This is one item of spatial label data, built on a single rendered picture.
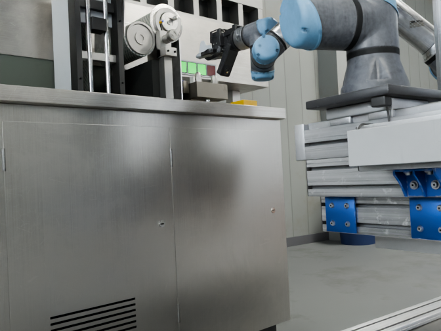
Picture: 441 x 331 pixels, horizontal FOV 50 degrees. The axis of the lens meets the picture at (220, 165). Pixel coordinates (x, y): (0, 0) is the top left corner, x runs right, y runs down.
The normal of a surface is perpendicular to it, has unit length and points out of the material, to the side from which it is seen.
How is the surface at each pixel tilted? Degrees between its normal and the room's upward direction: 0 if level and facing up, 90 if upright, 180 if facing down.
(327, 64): 90
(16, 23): 90
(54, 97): 90
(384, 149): 90
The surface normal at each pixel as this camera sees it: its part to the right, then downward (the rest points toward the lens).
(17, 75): 0.65, -0.05
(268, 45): -0.03, -0.03
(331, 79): -0.81, 0.03
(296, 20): -0.94, 0.17
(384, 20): 0.29, -0.04
